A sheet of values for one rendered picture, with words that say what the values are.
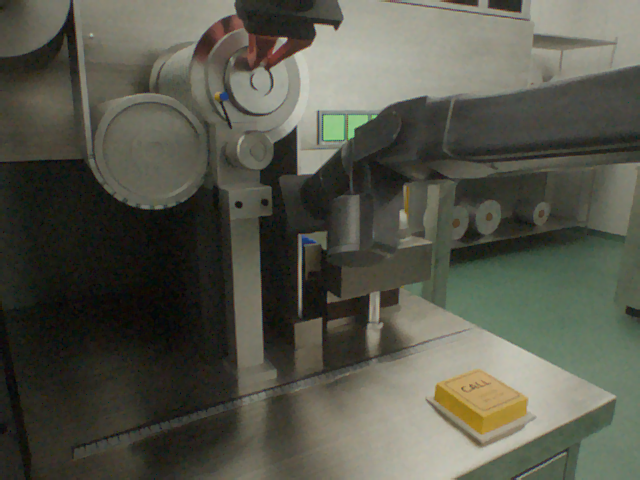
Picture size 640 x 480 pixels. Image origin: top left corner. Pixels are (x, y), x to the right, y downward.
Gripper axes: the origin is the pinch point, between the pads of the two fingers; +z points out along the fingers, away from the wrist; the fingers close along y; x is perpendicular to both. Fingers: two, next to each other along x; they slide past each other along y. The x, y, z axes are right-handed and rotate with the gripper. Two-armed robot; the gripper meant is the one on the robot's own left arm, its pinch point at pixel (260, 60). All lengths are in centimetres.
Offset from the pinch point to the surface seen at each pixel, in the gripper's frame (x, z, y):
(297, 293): -20.6, 22.2, 7.0
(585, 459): -81, 100, 135
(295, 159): -5.8, 10.9, 6.7
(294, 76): 1.0, 3.3, 5.6
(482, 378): -37.9, 6.8, 19.5
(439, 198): 10, 61, 77
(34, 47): 2.7, 3.3, -21.1
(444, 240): -1, 69, 81
